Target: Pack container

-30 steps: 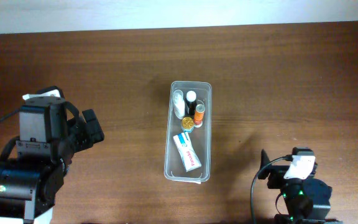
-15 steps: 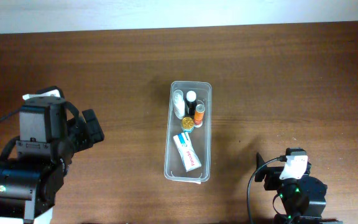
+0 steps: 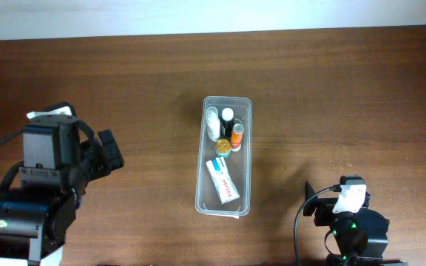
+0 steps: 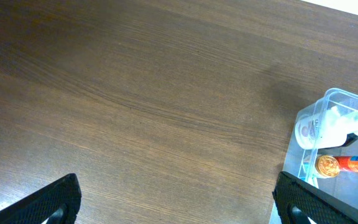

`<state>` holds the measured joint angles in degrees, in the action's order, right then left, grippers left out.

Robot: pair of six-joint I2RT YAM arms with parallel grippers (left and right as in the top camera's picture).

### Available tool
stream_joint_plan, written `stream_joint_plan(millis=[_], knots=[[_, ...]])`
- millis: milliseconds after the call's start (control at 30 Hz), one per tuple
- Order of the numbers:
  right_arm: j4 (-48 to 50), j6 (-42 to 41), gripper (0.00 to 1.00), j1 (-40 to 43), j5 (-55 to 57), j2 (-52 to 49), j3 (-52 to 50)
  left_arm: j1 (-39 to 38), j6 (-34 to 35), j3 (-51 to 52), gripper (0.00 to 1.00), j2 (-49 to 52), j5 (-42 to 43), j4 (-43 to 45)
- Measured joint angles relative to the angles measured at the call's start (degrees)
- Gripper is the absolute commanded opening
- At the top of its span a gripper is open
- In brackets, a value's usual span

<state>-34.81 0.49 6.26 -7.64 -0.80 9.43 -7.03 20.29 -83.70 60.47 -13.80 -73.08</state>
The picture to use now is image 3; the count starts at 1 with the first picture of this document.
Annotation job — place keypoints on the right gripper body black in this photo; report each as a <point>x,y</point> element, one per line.
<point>324,215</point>

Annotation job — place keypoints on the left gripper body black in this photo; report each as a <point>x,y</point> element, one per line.
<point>96,162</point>

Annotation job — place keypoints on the white Panadol box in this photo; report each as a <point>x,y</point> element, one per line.
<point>226,189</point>

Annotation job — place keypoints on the orange tablet tube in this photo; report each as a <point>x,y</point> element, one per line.
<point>237,136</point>

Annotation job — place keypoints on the small gold lid jar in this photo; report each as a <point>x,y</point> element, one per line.
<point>223,148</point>

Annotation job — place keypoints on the black bottle white cap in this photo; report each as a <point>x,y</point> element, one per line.
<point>227,122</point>

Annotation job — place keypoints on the white plastic bottle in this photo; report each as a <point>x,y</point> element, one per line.
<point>213,123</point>

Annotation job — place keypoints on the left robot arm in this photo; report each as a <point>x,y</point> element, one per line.
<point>39,196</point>

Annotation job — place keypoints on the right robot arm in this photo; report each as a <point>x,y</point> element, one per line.
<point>360,233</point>

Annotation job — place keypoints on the clear plastic container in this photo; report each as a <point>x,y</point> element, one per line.
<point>238,162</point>

